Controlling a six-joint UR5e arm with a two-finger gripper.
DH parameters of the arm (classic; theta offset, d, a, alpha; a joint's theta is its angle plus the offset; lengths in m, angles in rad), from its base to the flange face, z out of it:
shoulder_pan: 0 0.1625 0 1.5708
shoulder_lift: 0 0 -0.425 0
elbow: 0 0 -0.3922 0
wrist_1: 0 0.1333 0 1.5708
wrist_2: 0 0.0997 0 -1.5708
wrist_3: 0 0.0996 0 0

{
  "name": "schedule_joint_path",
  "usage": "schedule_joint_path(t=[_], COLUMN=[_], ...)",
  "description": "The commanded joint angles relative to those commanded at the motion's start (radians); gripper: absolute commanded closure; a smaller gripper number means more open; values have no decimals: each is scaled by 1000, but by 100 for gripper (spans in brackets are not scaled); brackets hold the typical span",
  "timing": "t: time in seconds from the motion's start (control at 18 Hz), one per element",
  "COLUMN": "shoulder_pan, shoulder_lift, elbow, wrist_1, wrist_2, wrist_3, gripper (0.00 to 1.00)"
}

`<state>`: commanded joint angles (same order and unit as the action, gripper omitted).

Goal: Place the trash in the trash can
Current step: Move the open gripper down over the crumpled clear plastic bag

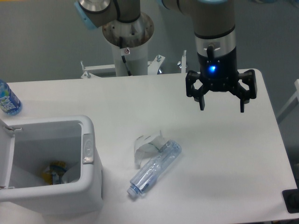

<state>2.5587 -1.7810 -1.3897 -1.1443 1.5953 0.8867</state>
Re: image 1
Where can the black clamp at table edge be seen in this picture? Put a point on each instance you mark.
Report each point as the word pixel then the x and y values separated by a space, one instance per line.
pixel 291 198

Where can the crushed clear plastic bottle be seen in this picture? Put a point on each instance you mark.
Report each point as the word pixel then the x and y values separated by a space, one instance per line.
pixel 148 175

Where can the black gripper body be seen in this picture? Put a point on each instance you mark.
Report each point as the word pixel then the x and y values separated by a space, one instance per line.
pixel 218 73

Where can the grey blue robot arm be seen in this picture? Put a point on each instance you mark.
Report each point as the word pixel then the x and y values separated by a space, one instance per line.
pixel 213 20

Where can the white frame at right edge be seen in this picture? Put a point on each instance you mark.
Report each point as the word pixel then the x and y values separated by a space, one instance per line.
pixel 289 106

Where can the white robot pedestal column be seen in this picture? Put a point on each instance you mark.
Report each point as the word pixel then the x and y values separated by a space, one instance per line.
pixel 135 35

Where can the white paper wrapper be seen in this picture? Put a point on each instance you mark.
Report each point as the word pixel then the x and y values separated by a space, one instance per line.
pixel 147 144

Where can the yellow trash in bin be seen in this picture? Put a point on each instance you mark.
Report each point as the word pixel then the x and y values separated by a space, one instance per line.
pixel 53 174

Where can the white metal frame brackets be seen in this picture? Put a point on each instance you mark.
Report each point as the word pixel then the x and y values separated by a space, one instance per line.
pixel 126 63

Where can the blue labelled water bottle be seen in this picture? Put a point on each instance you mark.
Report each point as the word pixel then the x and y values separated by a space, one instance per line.
pixel 9 102

